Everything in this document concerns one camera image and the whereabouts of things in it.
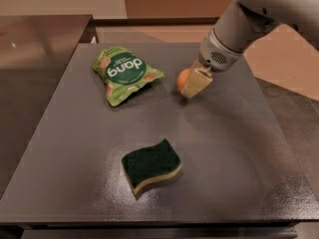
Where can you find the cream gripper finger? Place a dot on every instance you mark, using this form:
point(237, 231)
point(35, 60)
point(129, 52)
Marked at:
point(198, 80)
point(196, 64)

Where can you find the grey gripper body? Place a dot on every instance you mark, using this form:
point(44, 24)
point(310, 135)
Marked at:
point(216, 55)

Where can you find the orange fruit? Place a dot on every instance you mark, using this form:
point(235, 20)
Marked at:
point(182, 78)

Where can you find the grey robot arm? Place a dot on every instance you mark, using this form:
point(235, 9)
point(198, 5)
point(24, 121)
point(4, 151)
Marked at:
point(241, 24)

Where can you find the green rice chip bag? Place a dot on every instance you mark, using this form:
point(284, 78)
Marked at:
point(123, 72)

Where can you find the green and yellow sponge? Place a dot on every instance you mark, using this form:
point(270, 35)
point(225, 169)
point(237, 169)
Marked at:
point(150, 165)

